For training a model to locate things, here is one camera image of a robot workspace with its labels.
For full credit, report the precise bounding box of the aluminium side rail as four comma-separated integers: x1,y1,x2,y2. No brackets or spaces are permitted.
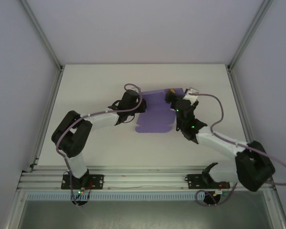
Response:
226,64,264,172
28,66,64,173

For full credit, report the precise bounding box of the black mounting plate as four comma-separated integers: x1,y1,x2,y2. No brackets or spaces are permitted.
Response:
61,174,104,190
184,173,230,190

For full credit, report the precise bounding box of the purple paper box sheet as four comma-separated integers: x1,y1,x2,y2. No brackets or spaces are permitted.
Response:
135,87,184,134

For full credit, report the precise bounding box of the aluminium frame post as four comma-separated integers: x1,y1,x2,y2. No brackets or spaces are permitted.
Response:
20,0,64,71
227,0,274,71

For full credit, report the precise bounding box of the aluminium corner post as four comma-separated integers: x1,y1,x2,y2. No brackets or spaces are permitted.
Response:
262,188,286,229
3,188,27,229

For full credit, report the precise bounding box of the white slotted cable duct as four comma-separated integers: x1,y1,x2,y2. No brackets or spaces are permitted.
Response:
27,193,199,201

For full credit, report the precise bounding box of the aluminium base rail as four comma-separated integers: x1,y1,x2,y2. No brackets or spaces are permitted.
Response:
18,167,276,191

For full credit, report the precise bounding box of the grey metal panel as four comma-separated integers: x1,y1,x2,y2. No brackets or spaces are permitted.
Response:
19,199,271,229

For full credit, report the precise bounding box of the thin black cable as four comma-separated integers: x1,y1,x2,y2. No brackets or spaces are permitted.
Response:
120,114,137,125

